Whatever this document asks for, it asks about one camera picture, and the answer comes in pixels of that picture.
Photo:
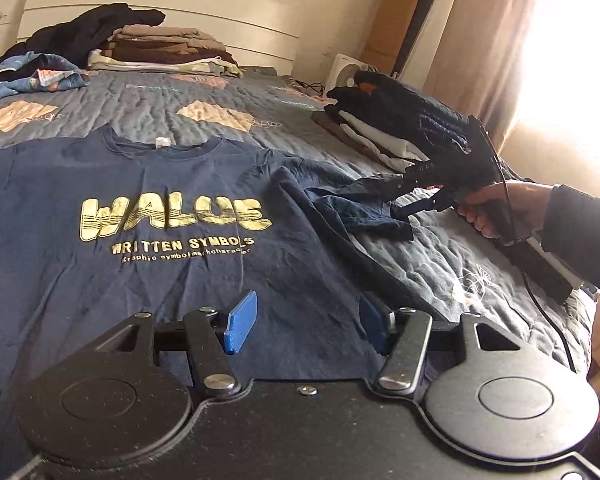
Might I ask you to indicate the brown cardboard sheet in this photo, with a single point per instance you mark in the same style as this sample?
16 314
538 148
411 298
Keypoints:
395 20

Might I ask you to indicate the navy t-shirt with yellow print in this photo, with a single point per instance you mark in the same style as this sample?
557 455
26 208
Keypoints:
55 285

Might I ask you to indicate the black jacket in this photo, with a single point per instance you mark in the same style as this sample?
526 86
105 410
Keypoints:
80 30

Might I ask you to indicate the person's right hand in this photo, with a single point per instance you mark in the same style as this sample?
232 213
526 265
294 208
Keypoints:
525 205

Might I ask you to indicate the stack of folded dark clothes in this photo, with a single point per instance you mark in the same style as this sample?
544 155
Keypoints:
405 105

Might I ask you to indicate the stack of folded brown clothes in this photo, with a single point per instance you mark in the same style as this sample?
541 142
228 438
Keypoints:
155 47

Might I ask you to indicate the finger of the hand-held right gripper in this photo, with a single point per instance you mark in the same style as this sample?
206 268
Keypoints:
430 205
415 185

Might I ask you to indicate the grey pillow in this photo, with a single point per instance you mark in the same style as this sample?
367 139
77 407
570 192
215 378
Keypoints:
260 71

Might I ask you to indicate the white box fan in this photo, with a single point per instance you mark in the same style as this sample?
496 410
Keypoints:
342 67

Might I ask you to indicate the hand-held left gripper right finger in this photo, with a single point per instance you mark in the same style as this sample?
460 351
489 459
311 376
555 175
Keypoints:
372 322

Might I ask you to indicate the dark narrow panel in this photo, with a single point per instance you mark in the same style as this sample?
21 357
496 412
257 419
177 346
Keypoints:
420 30

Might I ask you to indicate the white headboard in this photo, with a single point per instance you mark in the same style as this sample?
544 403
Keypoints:
230 10

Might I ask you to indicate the light blue printed garment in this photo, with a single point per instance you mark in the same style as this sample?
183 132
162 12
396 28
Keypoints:
55 72

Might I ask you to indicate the person's right forearm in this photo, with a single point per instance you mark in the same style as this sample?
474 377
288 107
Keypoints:
585 235

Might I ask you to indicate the beige curtain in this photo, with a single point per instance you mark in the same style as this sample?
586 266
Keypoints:
480 35

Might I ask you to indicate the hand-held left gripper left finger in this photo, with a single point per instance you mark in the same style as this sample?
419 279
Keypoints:
242 322

